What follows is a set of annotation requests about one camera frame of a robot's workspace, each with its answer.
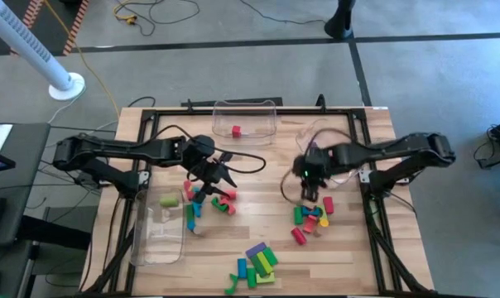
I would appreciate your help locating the long red block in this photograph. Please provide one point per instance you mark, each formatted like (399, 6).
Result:
(188, 189)

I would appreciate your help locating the dark grey side desk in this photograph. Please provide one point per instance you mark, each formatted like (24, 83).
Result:
(30, 140)

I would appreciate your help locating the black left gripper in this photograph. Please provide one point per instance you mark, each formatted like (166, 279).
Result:
(208, 171)

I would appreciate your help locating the lime green plank block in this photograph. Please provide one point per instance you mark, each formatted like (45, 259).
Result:
(265, 262)

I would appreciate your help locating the green half cylinder block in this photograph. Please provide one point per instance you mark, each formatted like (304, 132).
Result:
(251, 277)

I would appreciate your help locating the blue arch block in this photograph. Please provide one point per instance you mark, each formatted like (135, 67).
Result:
(311, 211)

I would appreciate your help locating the clear plastic bin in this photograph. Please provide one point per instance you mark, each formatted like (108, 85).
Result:
(304, 132)
(159, 244)
(258, 120)

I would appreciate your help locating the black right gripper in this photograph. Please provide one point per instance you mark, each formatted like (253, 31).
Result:
(312, 163)

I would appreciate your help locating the natural wood cylinder block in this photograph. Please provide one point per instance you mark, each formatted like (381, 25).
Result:
(198, 232)

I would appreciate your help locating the black mounting bar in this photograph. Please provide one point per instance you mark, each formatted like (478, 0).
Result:
(233, 102)

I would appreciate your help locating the small natural wood block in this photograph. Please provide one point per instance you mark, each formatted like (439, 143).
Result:
(317, 234)

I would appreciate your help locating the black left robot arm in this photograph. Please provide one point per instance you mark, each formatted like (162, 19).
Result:
(121, 149)

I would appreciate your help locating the red arch block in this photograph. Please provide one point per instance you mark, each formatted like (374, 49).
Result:
(231, 209)

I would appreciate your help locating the white tower fan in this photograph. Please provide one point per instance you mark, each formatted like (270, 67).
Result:
(26, 45)

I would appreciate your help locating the purple block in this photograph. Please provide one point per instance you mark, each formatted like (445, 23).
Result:
(313, 145)
(256, 250)

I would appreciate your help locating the blue cylinder block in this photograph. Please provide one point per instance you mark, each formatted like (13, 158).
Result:
(242, 268)

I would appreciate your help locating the yellow cylinder block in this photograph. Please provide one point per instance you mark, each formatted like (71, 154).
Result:
(324, 222)

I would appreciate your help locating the black clamp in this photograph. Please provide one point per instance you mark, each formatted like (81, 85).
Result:
(320, 102)

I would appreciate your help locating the black orange-striped floor mat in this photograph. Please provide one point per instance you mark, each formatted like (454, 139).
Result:
(51, 29)

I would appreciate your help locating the red cylinder block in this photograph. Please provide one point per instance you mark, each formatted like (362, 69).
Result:
(298, 236)
(232, 194)

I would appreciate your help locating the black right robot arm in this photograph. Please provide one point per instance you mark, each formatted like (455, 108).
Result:
(399, 153)

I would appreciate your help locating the green arch block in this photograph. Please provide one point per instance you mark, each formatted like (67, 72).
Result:
(232, 285)
(219, 205)

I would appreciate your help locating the short blue block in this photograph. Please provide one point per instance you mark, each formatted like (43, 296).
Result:
(197, 208)

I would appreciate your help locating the black stand base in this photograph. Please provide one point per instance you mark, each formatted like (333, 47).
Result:
(340, 25)

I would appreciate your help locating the blue cylinder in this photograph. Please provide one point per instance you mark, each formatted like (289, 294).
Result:
(191, 225)

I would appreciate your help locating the lime green cylinder block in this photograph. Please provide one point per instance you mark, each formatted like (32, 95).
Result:
(169, 201)

